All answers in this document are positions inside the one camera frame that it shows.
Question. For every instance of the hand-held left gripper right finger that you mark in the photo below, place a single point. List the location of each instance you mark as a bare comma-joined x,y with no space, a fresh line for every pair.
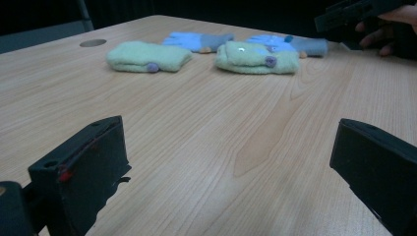
380,167

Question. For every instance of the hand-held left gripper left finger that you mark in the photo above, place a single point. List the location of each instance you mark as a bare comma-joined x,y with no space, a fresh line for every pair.
88,164

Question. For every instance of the blue knit glove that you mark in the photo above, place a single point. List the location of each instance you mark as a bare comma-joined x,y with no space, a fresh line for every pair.
191,41
295,44

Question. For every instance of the green knit glove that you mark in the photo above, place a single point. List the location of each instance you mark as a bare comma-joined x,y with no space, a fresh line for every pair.
252,59
147,56

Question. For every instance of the round grey table grommet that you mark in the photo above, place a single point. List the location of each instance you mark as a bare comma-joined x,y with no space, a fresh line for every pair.
93,42

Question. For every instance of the grey chair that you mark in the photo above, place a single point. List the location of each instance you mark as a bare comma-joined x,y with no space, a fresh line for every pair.
39,34

